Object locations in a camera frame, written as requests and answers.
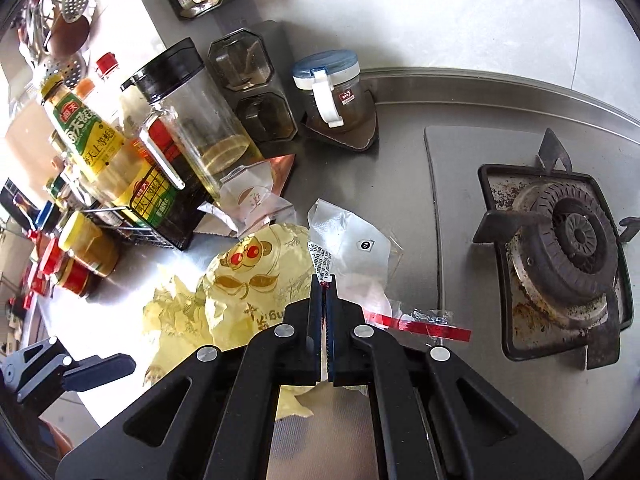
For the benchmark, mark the blue lid bottle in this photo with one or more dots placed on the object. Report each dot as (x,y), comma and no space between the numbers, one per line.
(47,215)

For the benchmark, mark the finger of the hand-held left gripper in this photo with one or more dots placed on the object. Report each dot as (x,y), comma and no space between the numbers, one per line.
(37,367)
(100,371)

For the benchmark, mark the glass jar blue lid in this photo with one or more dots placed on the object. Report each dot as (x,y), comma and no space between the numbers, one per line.
(327,85)

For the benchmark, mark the glass oil dispenser black lid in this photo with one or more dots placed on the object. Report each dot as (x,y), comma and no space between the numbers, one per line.
(190,105)

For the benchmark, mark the small red lid jar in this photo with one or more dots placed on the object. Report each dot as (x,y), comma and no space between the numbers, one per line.
(37,280)

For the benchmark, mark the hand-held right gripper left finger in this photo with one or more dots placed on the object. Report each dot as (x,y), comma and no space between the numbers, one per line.
(315,340)

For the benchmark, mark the large gas burner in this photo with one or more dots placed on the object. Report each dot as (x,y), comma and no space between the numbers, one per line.
(565,260)

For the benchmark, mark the clear wrapper with red strip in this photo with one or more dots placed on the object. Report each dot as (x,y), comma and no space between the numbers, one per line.
(345,230)

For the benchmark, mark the orange cap bottle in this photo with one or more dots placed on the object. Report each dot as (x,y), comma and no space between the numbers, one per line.
(85,87)

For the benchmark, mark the steel hob plate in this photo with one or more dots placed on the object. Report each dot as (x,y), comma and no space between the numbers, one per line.
(455,185)

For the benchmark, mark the red kitchen scissors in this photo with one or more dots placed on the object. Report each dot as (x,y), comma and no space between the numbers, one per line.
(34,15)

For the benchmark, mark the yellow lid jar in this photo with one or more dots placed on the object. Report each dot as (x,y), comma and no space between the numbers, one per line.
(87,245)

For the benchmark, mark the red cap dark sauce bottle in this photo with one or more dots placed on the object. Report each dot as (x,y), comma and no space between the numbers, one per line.
(165,210)

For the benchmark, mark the yellow green label bottle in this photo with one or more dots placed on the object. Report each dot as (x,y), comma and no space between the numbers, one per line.
(95,145)

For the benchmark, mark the large red lid jar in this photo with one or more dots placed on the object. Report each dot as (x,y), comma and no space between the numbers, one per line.
(75,280)

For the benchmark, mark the brown scoop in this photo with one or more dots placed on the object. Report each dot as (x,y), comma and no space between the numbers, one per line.
(70,35)

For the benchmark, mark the yellow printed plastic bag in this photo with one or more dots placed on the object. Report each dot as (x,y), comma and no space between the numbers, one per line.
(240,280)

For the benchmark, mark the person's left forearm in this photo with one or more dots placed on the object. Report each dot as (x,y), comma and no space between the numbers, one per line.
(62,441)

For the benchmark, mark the metal slotted skimmer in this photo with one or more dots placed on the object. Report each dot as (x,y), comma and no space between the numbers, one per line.
(65,70)

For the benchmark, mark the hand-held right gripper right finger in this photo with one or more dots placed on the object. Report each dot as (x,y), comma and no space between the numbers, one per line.
(337,345)

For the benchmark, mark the clear copper foil sachet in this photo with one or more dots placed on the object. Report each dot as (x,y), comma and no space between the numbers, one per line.
(255,195)

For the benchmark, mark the slotted metal spoon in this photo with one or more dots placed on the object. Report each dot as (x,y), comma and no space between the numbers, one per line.
(79,4)

